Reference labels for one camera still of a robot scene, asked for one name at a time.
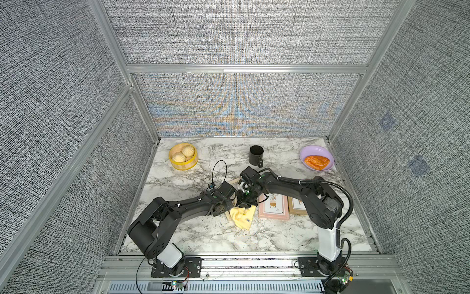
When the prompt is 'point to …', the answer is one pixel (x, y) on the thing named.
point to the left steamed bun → (179, 157)
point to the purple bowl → (314, 150)
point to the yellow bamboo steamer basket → (190, 162)
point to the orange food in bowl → (317, 162)
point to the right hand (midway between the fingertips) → (234, 203)
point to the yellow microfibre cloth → (243, 217)
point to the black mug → (256, 155)
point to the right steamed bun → (188, 150)
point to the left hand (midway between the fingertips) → (231, 206)
